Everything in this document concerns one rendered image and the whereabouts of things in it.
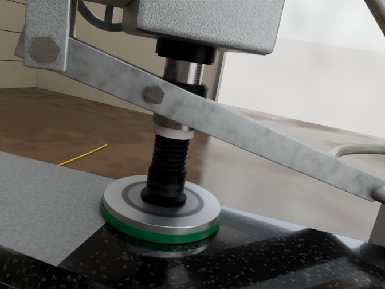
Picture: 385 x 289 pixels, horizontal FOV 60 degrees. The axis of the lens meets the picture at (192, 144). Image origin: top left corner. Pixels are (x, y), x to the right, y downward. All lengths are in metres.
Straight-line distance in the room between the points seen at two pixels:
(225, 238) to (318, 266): 0.15
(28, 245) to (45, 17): 0.30
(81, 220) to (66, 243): 0.07
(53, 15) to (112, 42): 5.87
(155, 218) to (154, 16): 0.30
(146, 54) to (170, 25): 5.53
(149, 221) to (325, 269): 0.29
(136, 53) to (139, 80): 5.58
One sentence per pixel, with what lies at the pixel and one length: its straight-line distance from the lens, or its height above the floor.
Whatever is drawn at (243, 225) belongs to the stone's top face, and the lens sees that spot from 0.64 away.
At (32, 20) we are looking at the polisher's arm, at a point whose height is 1.14.
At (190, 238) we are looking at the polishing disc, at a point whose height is 0.86.
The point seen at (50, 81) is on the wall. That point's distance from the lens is 7.15.
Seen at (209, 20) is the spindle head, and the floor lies 1.18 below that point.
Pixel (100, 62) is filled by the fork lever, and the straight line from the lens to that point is 0.48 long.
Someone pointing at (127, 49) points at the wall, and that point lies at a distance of 6.15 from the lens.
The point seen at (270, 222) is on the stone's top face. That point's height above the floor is 0.85.
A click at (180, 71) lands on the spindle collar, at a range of 0.53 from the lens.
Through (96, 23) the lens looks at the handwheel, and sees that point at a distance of 0.69.
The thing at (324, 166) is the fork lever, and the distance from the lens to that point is 0.66.
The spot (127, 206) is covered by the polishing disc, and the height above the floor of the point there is 0.88.
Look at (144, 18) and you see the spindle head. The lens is 0.44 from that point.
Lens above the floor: 1.13
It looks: 15 degrees down
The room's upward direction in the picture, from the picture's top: 10 degrees clockwise
